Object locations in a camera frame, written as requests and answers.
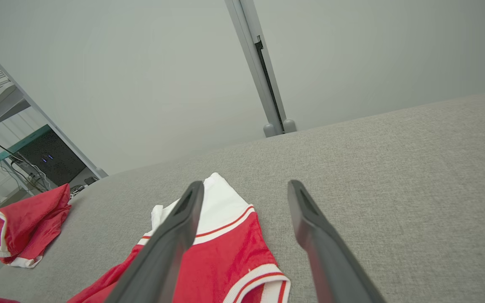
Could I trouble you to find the red shorts with white stripes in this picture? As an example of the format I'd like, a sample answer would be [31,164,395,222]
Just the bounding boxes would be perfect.
[0,183,72,269]

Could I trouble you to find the black computer tower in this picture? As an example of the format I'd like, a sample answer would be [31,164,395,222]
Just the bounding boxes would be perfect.
[0,124,88,188]

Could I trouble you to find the red and white basketball jersey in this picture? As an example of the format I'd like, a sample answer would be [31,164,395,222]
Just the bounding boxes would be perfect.
[0,173,291,303]

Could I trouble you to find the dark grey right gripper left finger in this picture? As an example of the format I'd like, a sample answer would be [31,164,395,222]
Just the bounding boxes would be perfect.
[106,181,205,303]

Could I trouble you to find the grey partition frame upright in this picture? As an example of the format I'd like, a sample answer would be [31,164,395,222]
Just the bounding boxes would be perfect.
[224,0,288,135]

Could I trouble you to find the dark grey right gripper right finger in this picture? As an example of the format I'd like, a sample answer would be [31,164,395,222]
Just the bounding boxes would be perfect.
[288,180,386,303]

